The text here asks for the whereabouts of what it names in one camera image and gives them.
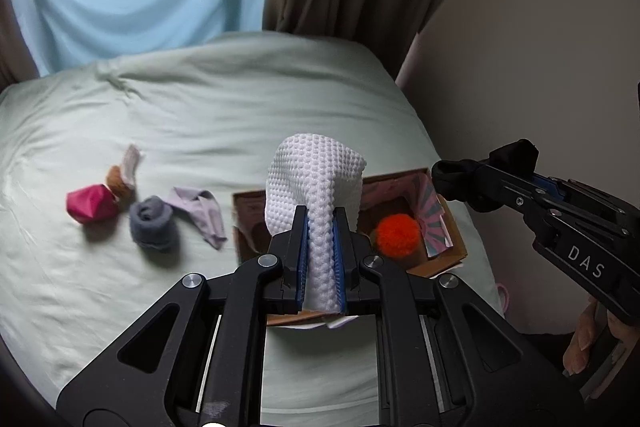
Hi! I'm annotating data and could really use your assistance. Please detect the person's right hand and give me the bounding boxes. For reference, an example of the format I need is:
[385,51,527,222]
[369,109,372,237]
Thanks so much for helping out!
[562,296,640,378]

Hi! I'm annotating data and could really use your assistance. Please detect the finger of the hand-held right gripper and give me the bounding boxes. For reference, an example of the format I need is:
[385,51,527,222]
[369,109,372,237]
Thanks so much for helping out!
[531,173,640,242]
[475,167,553,228]

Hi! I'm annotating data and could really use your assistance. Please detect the brown rolled sock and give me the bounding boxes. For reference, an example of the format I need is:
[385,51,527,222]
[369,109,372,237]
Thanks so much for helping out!
[105,164,135,202]

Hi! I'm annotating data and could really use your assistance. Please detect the grey rolled sock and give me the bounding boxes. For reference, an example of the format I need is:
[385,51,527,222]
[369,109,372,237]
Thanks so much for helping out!
[129,196,178,253]

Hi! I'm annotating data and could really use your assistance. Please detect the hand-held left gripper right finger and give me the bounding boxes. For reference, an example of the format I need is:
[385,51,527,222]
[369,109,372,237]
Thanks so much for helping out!
[334,207,585,427]

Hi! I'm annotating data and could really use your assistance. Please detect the black cloth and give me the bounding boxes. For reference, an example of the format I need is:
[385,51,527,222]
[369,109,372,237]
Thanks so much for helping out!
[431,139,540,214]

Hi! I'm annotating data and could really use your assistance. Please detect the orange pom-pom ball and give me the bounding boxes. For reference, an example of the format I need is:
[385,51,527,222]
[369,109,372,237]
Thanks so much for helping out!
[375,213,422,256]

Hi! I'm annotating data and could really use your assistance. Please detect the bed with pale green sheet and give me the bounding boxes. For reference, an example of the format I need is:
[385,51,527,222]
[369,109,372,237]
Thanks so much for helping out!
[0,31,503,410]

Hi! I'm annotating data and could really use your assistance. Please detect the magenta cloth bundle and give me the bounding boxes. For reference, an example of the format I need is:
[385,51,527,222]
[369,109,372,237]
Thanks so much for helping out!
[66,184,120,225]

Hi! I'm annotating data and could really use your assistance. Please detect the pale pink cloth strip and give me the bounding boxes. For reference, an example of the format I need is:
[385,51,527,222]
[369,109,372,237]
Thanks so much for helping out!
[121,144,146,188]

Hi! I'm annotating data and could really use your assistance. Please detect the lavender cloth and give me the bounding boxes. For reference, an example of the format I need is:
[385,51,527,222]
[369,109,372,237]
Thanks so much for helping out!
[167,187,228,252]

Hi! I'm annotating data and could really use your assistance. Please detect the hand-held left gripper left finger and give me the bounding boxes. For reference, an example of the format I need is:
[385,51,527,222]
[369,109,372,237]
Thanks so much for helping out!
[56,205,311,427]

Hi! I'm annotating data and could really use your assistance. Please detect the white waffle cloth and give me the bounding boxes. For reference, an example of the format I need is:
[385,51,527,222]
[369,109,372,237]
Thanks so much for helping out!
[264,133,368,314]

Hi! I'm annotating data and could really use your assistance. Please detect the cardboard box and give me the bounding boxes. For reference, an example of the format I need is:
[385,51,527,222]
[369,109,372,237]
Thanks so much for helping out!
[231,167,469,329]

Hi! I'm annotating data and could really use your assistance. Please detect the pink striped paper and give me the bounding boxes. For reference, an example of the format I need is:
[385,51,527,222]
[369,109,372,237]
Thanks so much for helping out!
[360,173,454,259]

